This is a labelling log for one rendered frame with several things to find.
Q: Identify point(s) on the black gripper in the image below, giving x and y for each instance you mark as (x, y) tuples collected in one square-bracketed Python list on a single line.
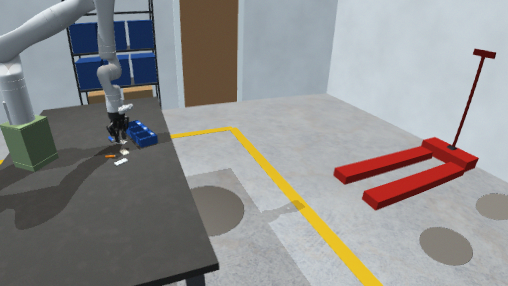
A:
[(118, 123)]

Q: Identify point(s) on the blue three-compartment bin rack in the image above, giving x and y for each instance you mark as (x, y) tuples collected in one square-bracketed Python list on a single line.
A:
[(137, 126)]

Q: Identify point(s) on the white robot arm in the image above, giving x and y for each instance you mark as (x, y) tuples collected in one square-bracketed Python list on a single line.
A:
[(17, 103)]

